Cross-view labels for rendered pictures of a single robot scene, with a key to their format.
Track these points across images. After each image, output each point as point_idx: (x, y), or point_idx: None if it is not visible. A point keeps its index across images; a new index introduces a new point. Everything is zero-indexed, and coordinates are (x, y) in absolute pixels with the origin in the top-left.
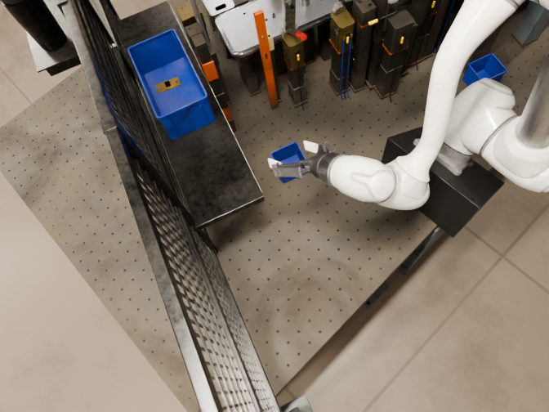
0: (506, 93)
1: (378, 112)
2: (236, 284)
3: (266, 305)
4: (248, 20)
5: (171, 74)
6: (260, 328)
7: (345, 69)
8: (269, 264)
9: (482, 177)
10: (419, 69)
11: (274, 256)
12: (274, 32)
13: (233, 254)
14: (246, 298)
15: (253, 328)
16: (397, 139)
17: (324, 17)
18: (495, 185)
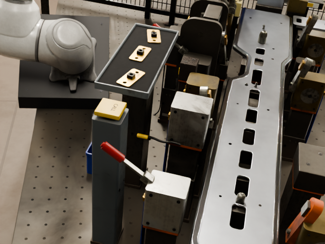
0: (56, 23)
1: (153, 104)
2: (120, 15)
3: (97, 16)
4: (272, 22)
5: None
6: (90, 10)
7: None
8: (115, 25)
9: (35, 71)
10: (163, 145)
11: (117, 28)
12: (247, 23)
13: (137, 20)
14: (109, 14)
15: (93, 9)
16: (104, 25)
17: (235, 39)
18: (23, 76)
